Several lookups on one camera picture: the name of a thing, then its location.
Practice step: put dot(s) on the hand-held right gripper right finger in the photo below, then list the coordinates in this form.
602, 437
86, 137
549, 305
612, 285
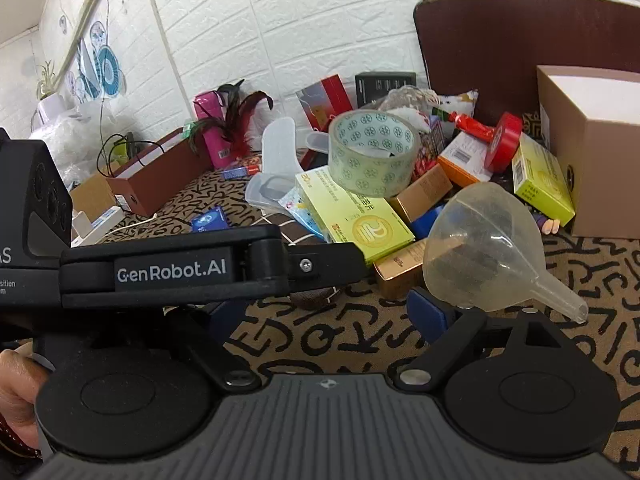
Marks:
425, 310

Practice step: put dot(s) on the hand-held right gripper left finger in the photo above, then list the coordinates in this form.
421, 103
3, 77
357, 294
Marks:
225, 327

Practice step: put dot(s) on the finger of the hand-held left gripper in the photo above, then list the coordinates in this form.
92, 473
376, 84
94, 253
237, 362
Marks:
325, 265

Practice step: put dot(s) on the brown striped glasses case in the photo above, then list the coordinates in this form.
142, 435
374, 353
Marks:
295, 230

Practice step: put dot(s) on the clear plastic funnel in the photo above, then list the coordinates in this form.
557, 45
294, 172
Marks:
480, 250

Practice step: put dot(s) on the pink-brown cardboard box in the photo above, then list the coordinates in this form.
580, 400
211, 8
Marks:
600, 160

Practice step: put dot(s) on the person's left hand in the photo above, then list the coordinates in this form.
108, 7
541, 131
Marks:
20, 385

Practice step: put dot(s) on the gold brown box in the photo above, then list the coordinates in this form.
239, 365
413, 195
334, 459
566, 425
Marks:
400, 270

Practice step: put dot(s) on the large yellow-green medicine box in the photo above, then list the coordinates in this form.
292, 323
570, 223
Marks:
350, 215

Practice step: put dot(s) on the white and blue packet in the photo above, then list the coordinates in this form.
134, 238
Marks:
300, 205

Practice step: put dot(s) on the letter-patterned tablecloth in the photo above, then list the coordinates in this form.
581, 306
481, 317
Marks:
350, 330

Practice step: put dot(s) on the small blue box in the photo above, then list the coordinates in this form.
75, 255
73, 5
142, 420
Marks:
210, 220

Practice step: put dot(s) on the dark blue box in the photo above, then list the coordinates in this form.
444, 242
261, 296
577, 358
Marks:
425, 225

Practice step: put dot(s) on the brown open side box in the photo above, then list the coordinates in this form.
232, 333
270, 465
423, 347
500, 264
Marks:
155, 180

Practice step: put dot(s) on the plain cardboard carton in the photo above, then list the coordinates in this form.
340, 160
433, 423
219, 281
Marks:
92, 200

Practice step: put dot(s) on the clear printed tape roll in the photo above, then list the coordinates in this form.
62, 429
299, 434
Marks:
370, 175

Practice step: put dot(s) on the small brown cardboard box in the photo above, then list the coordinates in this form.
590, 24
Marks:
420, 192

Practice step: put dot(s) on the blue and red card pack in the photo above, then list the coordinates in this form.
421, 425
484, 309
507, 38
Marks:
242, 167

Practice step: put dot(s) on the clear plastic tray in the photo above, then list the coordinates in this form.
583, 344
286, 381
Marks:
280, 145

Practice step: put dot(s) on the purple toy figure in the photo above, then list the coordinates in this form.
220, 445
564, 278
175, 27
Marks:
547, 225

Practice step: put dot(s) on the pink bottle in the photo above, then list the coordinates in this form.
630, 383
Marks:
215, 135

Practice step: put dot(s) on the orange and white box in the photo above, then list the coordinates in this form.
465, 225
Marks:
460, 160

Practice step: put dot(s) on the colourful printed packet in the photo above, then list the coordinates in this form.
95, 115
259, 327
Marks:
430, 150

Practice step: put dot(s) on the clear plastic bag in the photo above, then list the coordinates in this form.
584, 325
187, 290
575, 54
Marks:
70, 135

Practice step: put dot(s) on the red feather plant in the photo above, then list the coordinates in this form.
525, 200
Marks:
240, 125

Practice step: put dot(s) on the red box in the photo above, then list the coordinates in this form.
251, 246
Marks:
325, 100

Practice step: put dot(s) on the small yellow-green medicine box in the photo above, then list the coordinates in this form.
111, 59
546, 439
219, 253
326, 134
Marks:
542, 185

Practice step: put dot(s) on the red tape roll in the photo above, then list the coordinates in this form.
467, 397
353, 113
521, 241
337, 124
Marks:
502, 145

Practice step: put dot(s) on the black box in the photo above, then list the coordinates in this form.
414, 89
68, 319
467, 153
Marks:
382, 85

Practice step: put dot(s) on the red tube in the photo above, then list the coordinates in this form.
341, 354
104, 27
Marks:
472, 125

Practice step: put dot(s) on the small printed pillow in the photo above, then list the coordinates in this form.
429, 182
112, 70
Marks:
460, 102

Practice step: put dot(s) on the potted plant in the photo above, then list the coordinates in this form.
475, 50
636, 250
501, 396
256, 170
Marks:
47, 82

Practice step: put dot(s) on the dark brown wooden board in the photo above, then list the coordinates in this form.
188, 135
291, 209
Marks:
500, 45

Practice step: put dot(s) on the blue paper wall decoration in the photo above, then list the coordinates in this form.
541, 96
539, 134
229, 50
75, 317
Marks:
105, 67

